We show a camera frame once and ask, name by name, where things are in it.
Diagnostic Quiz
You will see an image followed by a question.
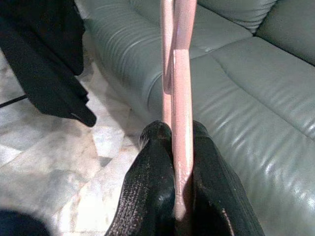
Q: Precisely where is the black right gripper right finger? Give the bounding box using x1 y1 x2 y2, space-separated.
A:
183 120 265 236

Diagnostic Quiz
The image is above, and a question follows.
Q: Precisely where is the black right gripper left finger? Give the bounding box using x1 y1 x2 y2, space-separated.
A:
105 120 177 236

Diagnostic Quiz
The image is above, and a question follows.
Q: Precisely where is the pink plastic hanger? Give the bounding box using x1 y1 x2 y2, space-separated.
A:
159 0 198 220

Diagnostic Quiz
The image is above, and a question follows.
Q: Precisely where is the black garment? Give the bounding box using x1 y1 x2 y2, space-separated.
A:
0 0 97 128

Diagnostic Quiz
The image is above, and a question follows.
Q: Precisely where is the green leather sofa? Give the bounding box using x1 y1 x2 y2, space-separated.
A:
81 0 315 236

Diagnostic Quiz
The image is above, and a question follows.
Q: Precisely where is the thin black rod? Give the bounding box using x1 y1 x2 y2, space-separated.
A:
0 95 27 108

